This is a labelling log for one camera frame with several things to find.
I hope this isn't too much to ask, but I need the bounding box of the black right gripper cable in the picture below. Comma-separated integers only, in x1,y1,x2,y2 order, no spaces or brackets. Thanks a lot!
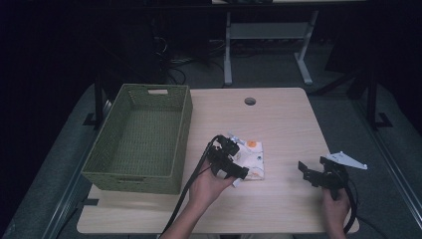
341,177,360,235

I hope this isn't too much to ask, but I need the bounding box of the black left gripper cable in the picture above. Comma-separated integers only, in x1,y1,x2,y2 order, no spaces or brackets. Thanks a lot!
160,133,223,237

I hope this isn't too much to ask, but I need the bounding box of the white printed cloth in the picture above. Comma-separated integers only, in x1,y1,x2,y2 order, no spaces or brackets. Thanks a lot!
228,131,266,189

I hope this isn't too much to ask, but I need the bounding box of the black metal stand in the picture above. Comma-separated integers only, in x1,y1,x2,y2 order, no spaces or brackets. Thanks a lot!
83,71,112,131
364,63,394,131

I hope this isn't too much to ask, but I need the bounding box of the green woven basket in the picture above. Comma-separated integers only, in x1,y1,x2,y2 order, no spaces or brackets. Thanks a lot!
81,83,194,196

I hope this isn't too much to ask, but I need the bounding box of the white metal desk frame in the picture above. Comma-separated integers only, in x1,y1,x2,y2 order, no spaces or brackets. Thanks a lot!
222,9,320,87

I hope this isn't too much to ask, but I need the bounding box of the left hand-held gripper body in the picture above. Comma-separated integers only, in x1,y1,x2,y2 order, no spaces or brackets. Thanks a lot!
207,134,237,179

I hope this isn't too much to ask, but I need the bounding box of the person's left hand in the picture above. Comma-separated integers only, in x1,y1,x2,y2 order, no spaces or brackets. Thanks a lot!
187,159,237,216

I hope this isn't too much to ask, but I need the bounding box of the person's right hand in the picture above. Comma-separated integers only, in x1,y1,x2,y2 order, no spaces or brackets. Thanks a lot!
320,188,352,230

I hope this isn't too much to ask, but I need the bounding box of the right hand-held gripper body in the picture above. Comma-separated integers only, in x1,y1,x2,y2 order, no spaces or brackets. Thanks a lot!
310,150,368,202

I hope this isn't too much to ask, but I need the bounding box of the tangle of floor cables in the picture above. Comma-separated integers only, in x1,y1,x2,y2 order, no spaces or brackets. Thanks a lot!
150,18,227,86

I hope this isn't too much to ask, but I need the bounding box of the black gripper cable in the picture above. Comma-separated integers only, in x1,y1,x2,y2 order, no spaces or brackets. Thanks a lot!
341,177,360,235
160,133,223,237

